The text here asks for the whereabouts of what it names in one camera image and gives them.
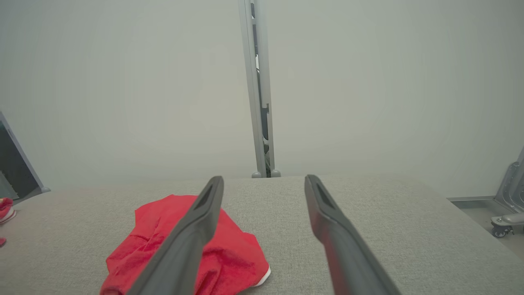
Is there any grey partition joint post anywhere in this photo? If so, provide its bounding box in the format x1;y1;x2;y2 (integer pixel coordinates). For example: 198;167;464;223
239;0;281;178

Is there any crumpled red white garment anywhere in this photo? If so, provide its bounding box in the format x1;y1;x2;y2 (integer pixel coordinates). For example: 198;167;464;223
0;198;17;246

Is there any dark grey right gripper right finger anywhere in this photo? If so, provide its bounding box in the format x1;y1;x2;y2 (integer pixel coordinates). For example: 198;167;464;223
305;175;402;295

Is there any dark equipment rack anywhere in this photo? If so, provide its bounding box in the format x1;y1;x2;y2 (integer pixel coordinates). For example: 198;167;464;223
0;111;51;205

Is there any red and white t-shirt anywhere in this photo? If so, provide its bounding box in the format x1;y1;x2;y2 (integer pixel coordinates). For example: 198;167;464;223
99;194;271;295

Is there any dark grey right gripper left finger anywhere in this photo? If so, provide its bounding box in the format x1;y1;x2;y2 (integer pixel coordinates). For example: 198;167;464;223
127;176;224;295

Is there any grey metal wheeled stand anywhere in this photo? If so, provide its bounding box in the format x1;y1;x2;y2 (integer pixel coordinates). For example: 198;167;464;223
490;147;524;238

